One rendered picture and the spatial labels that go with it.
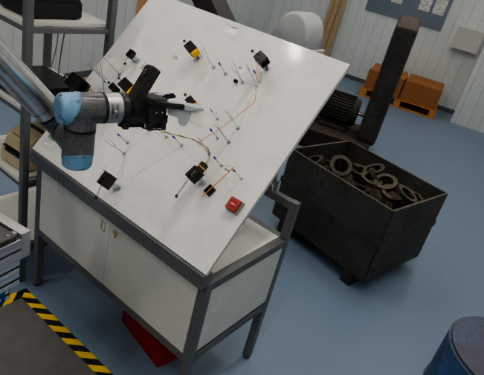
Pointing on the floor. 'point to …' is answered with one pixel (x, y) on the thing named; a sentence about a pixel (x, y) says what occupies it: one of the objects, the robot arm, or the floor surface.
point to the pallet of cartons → (409, 91)
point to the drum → (464, 349)
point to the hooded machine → (301, 30)
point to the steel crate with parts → (358, 207)
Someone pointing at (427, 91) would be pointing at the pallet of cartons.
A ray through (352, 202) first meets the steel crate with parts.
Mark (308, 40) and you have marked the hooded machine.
